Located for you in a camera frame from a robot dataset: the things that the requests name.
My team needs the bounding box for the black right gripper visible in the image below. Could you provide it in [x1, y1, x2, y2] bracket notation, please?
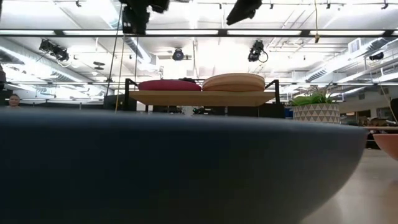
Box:
[226, 0, 263, 27]

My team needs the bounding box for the black metal rig frame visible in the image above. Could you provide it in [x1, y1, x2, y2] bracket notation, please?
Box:
[0, 28, 398, 39]

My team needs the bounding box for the green plant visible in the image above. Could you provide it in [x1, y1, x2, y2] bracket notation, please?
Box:
[290, 83, 339, 107]

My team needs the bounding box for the person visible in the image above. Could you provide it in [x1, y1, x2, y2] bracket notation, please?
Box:
[6, 93, 23, 110]

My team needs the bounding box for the hanging yellow cable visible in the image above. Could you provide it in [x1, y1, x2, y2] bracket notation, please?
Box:
[313, 0, 321, 44]

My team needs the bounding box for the pale pink plate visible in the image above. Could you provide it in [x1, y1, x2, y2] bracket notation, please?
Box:
[202, 72, 266, 86]

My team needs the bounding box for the wooden shelf with black legs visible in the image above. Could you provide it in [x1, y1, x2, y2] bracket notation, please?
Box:
[124, 78, 280, 118]

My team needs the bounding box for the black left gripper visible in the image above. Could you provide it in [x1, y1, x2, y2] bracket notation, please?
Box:
[119, 0, 171, 35]

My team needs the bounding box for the bright blue plate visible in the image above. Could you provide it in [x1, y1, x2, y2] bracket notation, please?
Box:
[0, 108, 369, 224]

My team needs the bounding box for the white triangle-patterned plant pot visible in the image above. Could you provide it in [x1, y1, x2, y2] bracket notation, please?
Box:
[293, 103, 341, 124]

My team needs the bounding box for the orange plate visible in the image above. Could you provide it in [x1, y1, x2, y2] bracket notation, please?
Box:
[372, 133, 398, 161]

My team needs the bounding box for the black ceiling spotlight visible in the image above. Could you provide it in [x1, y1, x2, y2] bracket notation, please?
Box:
[171, 47, 185, 62]
[38, 39, 70, 62]
[247, 39, 269, 63]

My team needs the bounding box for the magenta plate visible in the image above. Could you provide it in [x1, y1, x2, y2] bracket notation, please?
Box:
[137, 79, 203, 91]

